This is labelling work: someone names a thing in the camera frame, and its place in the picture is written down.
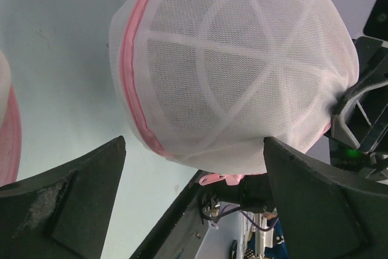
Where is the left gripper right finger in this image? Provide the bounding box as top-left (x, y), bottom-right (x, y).
top-left (264, 138), bottom-right (387, 258)

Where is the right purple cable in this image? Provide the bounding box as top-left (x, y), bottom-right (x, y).
top-left (216, 204), bottom-right (278, 232)

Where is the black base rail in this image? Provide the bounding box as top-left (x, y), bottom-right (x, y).
top-left (129, 169), bottom-right (276, 259)

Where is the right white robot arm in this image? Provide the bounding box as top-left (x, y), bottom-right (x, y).
top-left (325, 0), bottom-right (387, 184)

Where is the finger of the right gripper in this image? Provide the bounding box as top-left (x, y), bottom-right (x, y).
top-left (330, 79), bottom-right (387, 150)

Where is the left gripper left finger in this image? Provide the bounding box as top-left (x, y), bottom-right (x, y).
top-left (1, 136), bottom-right (126, 258)

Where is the opened empty mesh laundry bag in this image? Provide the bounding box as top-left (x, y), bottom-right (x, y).
top-left (1, 53), bottom-right (22, 186)

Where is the round mesh laundry bag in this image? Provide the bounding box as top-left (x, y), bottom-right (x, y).
top-left (109, 0), bottom-right (359, 185)

